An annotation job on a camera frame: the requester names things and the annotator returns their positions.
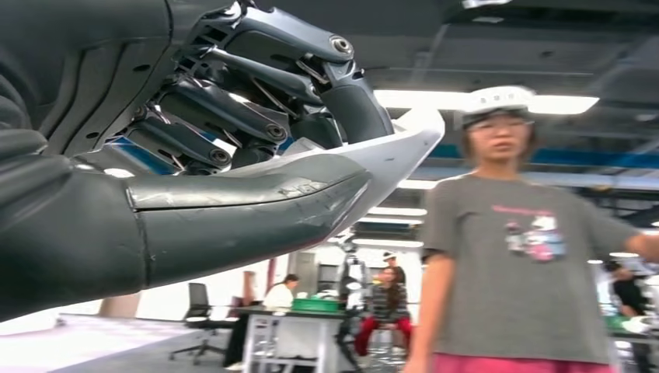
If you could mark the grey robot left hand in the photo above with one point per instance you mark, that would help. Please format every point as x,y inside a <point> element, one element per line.
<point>103,77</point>

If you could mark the black office chair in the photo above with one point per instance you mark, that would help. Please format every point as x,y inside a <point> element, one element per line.
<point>198,303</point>

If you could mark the person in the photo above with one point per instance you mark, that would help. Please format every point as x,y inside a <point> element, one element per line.
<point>383,309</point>
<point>394,265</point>
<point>278,298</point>
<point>630,298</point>
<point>515,283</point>

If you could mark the green plastic crate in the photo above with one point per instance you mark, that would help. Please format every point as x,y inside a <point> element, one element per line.
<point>315,305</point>

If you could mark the rectangular ceiling light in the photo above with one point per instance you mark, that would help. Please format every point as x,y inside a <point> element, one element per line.
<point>386,242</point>
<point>422,100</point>
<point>396,211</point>

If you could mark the white work table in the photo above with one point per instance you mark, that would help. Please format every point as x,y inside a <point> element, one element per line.
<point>298,334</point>

